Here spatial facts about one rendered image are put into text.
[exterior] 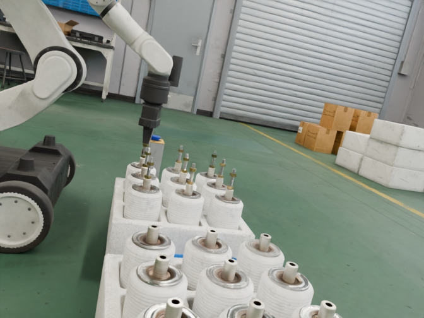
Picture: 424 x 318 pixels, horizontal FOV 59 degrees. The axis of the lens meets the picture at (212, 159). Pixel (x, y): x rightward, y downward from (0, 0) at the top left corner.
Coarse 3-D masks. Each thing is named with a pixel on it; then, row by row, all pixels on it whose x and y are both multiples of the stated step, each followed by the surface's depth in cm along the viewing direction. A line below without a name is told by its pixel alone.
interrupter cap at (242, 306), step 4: (240, 304) 56; (244, 304) 56; (248, 304) 56; (232, 308) 55; (236, 308) 55; (240, 308) 55; (244, 308) 55; (228, 312) 53; (232, 312) 54; (236, 312) 54; (240, 312) 54; (244, 312) 54; (264, 312) 55; (268, 312) 55; (228, 316) 52; (232, 316) 53; (236, 316) 53; (240, 316) 53; (244, 316) 54; (264, 316) 54; (268, 316) 55; (272, 316) 55
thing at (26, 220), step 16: (0, 192) 98; (16, 192) 99; (32, 192) 100; (0, 208) 100; (16, 208) 101; (32, 208) 102; (48, 208) 102; (0, 224) 101; (16, 224) 102; (32, 224) 103; (48, 224) 103; (0, 240) 102; (16, 240) 103; (32, 240) 103
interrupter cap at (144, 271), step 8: (144, 264) 62; (152, 264) 62; (168, 264) 63; (136, 272) 59; (144, 272) 59; (152, 272) 60; (168, 272) 62; (176, 272) 61; (144, 280) 57; (152, 280) 58; (160, 280) 58; (168, 280) 58; (176, 280) 59
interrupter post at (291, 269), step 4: (288, 264) 66; (292, 264) 67; (296, 264) 67; (288, 268) 66; (292, 268) 66; (296, 268) 66; (284, 272) 67; (288, 272) 66; (292, 272) 66; (296, 272) 66; (284, 276) 67; (288, 276) 66; (292, 276) 66; (288, 280) 66; (292, 280) 66
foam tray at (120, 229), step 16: (112, 208) 108; (160, 208) 109; (112, 224) 94; (128, 224) 95; (144, 224) 96; (160, 224) 98; (176, 224) 100; (240, 224) 110; (112, 240) 95; (176, 240) 99; (224, 240) 102; (240, 240) 103
